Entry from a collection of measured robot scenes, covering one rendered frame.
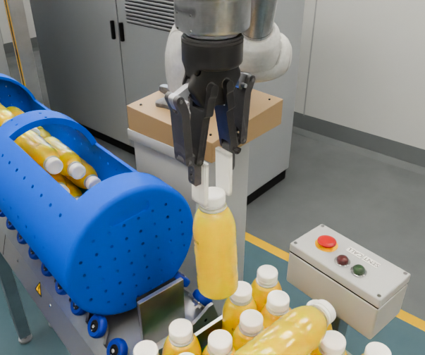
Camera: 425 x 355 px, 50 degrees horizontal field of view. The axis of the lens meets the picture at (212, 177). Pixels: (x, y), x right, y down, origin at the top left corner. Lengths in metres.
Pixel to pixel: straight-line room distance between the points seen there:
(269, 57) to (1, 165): 0.80
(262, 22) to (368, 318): 0.83
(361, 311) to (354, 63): 2.90
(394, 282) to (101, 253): 0.52
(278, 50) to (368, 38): 2.16
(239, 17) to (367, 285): 0.52
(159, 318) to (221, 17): 0.59
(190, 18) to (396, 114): 3.15
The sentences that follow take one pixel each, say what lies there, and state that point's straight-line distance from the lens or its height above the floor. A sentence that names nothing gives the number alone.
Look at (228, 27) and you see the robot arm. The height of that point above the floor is 1.55.
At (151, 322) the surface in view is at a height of 0.99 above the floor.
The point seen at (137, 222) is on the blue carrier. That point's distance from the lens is 0.86.
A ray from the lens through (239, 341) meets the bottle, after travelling 0.81.
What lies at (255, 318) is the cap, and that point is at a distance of 0.80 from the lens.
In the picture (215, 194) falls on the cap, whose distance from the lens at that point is 0.66.
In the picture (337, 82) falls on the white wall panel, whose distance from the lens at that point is 3.73.
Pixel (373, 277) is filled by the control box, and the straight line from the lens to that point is 0.88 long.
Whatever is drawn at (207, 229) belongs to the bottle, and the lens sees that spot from 0.66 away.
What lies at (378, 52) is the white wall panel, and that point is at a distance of 3.55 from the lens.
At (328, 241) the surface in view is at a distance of 0.91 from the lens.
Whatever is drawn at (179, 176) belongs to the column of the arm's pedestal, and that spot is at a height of 0.89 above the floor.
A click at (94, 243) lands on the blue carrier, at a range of 0.83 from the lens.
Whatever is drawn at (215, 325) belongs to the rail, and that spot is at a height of 0.98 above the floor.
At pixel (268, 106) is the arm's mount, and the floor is 1.09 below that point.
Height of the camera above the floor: 1.67
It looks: 31 degrees down
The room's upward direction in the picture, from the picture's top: straight up
